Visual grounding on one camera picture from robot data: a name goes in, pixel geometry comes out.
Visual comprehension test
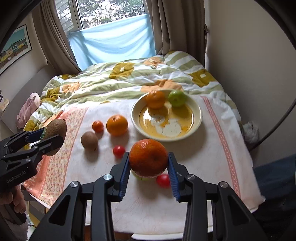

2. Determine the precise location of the large orange on cloth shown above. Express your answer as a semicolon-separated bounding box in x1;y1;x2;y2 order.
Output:
106;114;128;137

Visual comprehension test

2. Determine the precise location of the crumpled white tissue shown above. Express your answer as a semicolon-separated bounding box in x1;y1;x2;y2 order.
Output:
242;121;259;144

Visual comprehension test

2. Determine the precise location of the window with white frame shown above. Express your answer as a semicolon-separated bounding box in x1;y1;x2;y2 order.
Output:
55;0;146;33

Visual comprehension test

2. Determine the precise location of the pink plush pillow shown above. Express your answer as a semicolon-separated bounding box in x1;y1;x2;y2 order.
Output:
16;92;41;129

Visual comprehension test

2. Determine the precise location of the cherry tomato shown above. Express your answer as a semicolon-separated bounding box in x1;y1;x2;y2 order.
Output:
156;174;171;188
112;145;125;159

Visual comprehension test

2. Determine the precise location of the beige curtain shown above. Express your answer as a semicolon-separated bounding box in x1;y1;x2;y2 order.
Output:
32;1;81;74
145;0;206;65

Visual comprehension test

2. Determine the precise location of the light blue window cloth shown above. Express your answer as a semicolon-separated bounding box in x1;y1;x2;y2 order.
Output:
68;14;156;70

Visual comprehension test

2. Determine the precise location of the white pink floral cloth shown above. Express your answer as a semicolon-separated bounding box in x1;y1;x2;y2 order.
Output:
24;95;264;235

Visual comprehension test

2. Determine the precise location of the green apple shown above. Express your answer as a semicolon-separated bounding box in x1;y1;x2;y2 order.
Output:
131;170;156;181
168;90;187;108

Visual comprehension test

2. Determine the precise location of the green striped floral quilt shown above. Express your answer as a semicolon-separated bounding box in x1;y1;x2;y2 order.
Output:
24;51;241;131

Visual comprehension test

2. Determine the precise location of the grey headboard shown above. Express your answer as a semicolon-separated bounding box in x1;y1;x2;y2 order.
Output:
1;64;57;133

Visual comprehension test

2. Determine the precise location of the framed city picture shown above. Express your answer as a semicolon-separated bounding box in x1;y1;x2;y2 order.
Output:
0;25;32;74

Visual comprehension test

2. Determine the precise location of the kiwi with green sticker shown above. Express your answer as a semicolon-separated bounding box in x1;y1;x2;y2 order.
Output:
43;118;67;157

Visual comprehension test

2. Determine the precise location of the green apple in bowl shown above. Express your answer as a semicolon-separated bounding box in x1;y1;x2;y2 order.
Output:
168;90;187;108

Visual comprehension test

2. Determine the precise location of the person's left hand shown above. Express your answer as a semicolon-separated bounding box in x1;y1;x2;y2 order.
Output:
0;185;26;213

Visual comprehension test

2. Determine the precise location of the beige right curtain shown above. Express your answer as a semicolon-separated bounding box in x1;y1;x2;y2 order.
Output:
145;0;206;65

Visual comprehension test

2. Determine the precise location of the black cable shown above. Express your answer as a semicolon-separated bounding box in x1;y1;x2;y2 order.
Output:
248;97;296;151

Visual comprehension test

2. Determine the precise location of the plain brown kiwi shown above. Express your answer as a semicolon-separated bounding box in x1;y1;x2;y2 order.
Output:
81;131;98;151

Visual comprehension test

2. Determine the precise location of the beige left curtain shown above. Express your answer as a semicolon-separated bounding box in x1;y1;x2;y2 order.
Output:
32;1;81;74

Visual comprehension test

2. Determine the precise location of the small mandarin orange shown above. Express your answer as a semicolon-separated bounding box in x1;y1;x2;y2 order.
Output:
129;138;168;178

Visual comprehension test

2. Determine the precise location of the orange in bowl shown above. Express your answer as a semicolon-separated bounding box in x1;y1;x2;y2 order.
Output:
145;90;166;109

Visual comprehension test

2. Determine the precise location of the cream yellow ceramic bowl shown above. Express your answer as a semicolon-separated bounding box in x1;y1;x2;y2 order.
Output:
130;94;203;142

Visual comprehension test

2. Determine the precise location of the small mandarin on cloth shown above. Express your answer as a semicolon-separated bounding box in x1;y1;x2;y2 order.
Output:
92;120;104;133

